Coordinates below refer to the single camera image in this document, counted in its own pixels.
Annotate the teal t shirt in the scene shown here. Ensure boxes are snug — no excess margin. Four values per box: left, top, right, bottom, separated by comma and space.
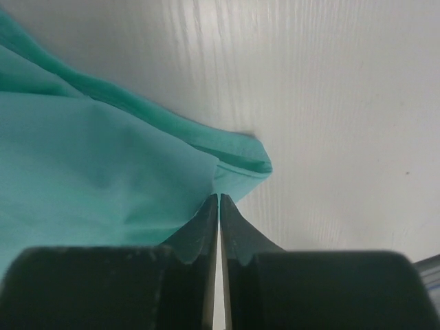
1, 12, 272, 270

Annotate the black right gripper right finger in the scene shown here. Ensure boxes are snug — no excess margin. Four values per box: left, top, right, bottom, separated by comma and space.
219, 195, 435, 329

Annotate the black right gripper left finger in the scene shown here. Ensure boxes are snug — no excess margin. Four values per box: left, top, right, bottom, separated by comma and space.
1, 195, 218, 329

